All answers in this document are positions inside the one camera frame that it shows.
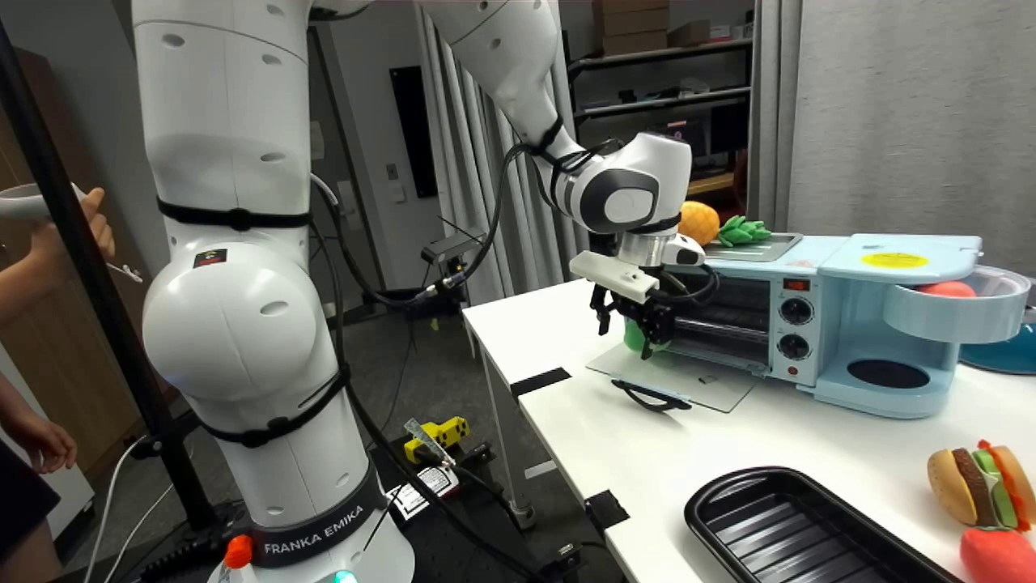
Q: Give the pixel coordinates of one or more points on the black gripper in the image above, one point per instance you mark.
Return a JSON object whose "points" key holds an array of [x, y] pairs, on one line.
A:
{"points": [[680, 277]]}

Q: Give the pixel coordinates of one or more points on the green ball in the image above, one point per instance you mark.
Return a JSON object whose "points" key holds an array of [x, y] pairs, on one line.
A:
{"points": [[635, 338]]}

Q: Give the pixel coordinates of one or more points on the grey handheld controller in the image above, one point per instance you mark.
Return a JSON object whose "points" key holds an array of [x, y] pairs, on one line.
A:
{"points": [[27, 202]]}

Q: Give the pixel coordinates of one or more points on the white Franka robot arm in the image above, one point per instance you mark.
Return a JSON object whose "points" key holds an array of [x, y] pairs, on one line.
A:
{"points": [[237, 325]]}

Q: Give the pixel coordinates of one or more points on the person left forearm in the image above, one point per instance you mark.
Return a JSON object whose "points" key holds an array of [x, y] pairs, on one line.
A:
{"points": [[27, 277]]}

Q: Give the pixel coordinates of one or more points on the orange pineapple plushie green leaves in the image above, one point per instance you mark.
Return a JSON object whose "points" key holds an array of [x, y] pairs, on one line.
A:
{"points": [[700, 222]]}

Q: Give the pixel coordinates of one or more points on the black oven knob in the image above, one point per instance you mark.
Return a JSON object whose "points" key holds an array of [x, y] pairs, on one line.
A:
{"points": [[796, 349], [796, 312]]}

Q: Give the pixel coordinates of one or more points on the light blue toy oven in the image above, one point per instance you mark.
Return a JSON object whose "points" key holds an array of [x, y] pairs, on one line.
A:
{"points": [[844, 312]]}

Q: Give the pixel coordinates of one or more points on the grey room door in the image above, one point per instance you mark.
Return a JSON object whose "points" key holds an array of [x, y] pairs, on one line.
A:
{"points": [[362, 163]]}

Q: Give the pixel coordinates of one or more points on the red plushie in pan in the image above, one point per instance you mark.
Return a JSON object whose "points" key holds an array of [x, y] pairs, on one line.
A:
{"points": [[951, 290]]}

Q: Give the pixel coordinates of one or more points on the burger plushie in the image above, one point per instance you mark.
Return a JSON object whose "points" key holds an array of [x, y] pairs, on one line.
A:
{"points": [[955, 486]]}

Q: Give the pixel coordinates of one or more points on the red round plushie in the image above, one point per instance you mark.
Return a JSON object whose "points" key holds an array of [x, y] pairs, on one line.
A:
{"points": [[1000, 556]]}

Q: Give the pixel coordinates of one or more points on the person left hand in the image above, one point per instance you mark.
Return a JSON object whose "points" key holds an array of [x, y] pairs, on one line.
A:
{"points": [[100, 229]]}

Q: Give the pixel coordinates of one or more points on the person right hand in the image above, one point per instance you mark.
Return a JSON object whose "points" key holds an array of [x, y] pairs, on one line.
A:
{"points": [[42, 442]]}

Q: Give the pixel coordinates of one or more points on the black tape strip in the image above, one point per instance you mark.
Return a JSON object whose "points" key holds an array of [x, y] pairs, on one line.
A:
{"points": [[608, 511], [540, 381]]}

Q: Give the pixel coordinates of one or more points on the metal table leg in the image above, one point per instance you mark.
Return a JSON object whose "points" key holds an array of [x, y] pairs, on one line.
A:
{"points": [[504, 431]]}

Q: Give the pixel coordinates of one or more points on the grey curtain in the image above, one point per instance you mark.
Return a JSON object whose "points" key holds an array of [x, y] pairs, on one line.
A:
{"points": [[474, 195]]}

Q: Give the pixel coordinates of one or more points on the dark metal shelf unit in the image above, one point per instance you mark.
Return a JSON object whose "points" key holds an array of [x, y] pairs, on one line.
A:
{"points": [[659, 103]]}

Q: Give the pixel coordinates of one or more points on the yellow clamp tool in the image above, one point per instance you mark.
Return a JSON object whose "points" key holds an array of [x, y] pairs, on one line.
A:
{"points": [[437, 439]]}

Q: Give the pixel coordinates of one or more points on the black ribbed tray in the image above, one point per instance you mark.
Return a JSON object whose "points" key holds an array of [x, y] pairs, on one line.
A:
{"points": [[778, 528]]}

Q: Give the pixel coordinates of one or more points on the yellow round sticker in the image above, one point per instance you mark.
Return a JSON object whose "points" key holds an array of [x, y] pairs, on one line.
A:
{"points": [[895, 260]]}

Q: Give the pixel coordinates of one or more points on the cardboard box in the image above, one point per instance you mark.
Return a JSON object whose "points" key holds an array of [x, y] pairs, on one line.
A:
{"points": [[633, 24]]}

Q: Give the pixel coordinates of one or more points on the light blue round pan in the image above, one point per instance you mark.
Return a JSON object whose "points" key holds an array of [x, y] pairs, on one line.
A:
{"points": [[951, 319]]}

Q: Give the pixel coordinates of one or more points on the dark teal pot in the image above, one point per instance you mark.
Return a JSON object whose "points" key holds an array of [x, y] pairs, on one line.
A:
{"points": [[1009, 359]]}

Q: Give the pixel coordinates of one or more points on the orange capped squeeze bottle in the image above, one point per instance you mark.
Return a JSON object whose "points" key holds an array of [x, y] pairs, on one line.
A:
{"points": [[233, 562]]}

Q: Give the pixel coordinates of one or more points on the black stand pole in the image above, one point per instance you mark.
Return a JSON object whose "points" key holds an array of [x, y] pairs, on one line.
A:
{"points": [[49, 149]]}

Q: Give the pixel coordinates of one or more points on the person black clothing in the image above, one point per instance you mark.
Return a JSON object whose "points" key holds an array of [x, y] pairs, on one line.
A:
{"points": [[20, 506]]}

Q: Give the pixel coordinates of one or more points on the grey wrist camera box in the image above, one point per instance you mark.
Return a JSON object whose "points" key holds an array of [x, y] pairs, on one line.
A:
{"points": [[618, 277]]}

